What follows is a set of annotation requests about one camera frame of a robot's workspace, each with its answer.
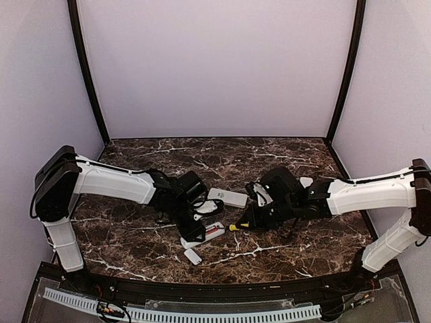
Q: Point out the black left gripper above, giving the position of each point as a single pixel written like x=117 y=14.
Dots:
x=190 y=233

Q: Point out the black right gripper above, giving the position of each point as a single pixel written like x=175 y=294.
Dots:
x=254 y=222

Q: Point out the white battery cover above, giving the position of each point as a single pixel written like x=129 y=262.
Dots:
x=193 y=256

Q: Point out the yellow handled screwdriver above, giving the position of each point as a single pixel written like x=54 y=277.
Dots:
x=238 y=227

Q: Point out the white remote with battery bay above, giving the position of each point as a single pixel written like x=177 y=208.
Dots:
x=201 y=239

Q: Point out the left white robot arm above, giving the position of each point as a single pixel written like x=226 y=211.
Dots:
x=67 y=175

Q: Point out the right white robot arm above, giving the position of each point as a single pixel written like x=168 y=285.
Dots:
x=408 y=188

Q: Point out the wide white remote control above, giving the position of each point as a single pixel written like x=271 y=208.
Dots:
x=232 y=199

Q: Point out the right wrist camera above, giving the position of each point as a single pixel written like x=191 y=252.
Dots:
x=258 y=193

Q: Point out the small white remote near wall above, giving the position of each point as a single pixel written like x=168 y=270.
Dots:
x=306 y=181

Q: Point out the white slotted cable duct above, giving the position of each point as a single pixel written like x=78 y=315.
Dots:
x=164 y=311

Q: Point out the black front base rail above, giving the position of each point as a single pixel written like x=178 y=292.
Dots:
x=139 y=292

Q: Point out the black enclosure frame post left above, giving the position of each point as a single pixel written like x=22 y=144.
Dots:
x=86 y=73

